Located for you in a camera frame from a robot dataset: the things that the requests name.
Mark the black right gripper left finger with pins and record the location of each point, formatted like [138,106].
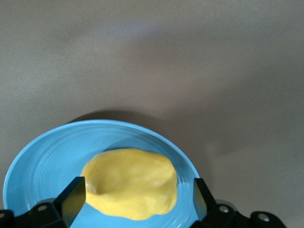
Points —
[71,202]

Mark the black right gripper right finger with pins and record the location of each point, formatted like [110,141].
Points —
[202,202]

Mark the yellow potato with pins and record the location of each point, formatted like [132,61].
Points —
[133,180]

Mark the blue round plate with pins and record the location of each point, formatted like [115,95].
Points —
[47,161]

